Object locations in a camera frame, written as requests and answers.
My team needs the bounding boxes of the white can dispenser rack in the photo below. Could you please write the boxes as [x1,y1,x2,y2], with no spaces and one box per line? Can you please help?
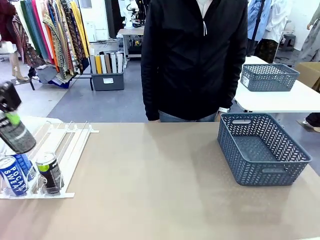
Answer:
[0,120,100,200]

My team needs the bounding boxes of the white side table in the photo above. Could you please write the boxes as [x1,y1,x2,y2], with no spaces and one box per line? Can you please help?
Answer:
[232,55,320,115]

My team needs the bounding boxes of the blue Pocari Sweat can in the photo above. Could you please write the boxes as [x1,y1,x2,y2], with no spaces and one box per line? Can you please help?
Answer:
[14,153,38,183]
[0,155,29,197]

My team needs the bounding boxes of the orange hanging fabric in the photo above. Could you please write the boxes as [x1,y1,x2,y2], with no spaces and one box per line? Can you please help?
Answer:
[45,29,60,74]

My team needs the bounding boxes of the yellow fabric roll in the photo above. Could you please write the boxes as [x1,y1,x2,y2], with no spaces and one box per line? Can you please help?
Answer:
[95,55,103,75]

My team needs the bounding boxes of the tall grey fabric roll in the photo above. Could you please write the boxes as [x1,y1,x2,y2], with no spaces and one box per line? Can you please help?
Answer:
[89,47,97,75]

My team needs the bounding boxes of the dark patterned skirt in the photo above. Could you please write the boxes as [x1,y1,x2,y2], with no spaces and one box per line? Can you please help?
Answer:
[254,38,279,64]

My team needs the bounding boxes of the grey cloth pile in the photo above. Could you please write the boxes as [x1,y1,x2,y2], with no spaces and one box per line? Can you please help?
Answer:
[35,65,60,85]

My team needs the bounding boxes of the person's blue jeans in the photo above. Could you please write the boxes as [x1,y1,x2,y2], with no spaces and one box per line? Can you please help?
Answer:
[158,109,220,123]

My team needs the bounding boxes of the dark trouser leg white shoe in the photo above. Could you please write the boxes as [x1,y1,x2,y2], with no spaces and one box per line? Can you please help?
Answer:
[302,112,320,134]

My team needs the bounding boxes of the grey metal workbench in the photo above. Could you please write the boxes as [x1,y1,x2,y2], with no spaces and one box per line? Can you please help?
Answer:
[116,27,146,61]

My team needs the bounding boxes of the mannequin in grey dress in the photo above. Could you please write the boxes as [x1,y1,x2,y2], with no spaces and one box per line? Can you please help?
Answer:
[298,4,320,64]

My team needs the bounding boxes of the yellow hanging fabric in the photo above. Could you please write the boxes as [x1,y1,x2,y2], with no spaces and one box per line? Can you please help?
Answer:
[70,0,91,59]

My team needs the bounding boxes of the grey mannequin trousers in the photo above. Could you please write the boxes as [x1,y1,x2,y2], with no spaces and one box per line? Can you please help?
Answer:
[246,38,259,57]

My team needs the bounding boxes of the brown fabric roll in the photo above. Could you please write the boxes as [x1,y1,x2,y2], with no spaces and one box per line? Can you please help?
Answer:
[104,54,113,74]

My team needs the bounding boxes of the white shirt on mannequin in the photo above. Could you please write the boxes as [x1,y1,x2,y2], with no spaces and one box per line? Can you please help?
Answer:
[262,0,294,44]

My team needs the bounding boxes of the pink hanging fabric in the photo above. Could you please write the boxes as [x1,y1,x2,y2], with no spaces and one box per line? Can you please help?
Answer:
[30,0,55,65]

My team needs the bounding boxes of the green hanging fabric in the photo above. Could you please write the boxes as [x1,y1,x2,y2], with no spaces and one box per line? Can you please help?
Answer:
[19,0,43,55]

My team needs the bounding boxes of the light grey fabric roll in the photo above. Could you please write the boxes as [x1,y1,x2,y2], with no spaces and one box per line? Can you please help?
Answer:
[110,52,118,74]

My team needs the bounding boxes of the dark plastic stool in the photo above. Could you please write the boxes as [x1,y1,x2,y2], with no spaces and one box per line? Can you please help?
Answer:
[279,33,297,52]

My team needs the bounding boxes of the black stand pole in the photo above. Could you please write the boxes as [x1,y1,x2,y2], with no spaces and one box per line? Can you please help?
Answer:
[250,0,266,42]

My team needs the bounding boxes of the person's left forearm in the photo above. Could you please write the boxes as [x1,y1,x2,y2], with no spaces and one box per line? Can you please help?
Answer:
[219,72,242,111]

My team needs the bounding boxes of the person's right forearm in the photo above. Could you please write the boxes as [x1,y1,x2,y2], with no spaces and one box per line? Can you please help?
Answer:
[141,79,161,122]

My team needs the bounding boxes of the mannequin with maroon top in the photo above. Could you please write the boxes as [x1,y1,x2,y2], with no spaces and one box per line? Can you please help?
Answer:
[0,0,30,86]

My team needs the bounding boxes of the grey storage bin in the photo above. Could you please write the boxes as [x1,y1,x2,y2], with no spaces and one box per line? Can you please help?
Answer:
[90,70,125,92]

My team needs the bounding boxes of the grey woven plastic basket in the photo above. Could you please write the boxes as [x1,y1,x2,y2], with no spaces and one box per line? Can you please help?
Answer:
[240,63,301,93]
[217,112,313,187]

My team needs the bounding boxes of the patterned multicolour hanging fabrics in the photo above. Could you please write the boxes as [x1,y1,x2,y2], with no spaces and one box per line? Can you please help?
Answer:
[42,0,85,80]

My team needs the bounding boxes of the blue shirt on mannequin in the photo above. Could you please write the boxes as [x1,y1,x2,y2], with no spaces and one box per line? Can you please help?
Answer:
[247,0,274,42]

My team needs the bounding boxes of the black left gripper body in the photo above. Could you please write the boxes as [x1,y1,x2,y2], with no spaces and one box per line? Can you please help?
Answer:
[0,80,22,112]

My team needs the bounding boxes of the brown cardboard box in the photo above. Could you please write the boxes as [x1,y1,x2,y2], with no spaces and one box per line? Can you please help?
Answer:
[294,61,320,92]

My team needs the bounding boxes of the black clothes rack frame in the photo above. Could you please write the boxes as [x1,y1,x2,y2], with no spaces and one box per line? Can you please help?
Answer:
[28,71,94,92]

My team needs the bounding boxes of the white fabric roll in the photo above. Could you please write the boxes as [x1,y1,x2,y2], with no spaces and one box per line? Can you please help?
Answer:
[116,51,124,74]
[100,54,108,75]

